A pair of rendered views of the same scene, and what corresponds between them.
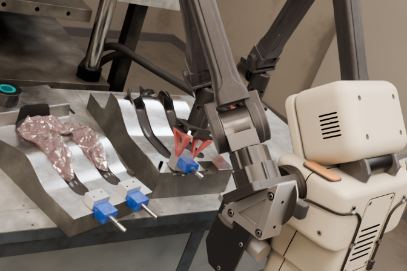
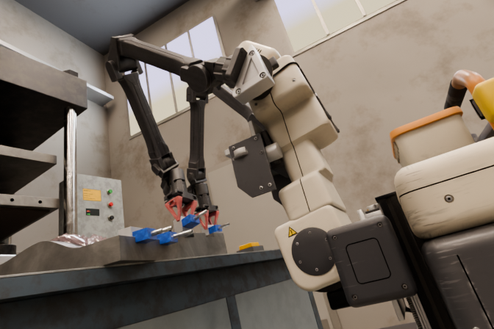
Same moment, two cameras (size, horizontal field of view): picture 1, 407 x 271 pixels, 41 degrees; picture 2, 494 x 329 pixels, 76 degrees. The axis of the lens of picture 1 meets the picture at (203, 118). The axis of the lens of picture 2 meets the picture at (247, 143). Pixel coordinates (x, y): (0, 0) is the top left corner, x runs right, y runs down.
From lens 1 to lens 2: 100 cm
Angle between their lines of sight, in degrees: 52
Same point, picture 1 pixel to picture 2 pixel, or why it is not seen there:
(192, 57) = (154, 142)
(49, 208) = (87, 258)
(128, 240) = (178, 310)
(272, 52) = (199, 161)
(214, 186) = (218, 250)
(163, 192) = (184, 255)
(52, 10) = not seen: hidden behind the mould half
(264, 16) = not seen: hidden behind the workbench
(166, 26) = not seen: outside the picture
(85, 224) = (131, 249)
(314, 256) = (305, 116)
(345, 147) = (267, 51)
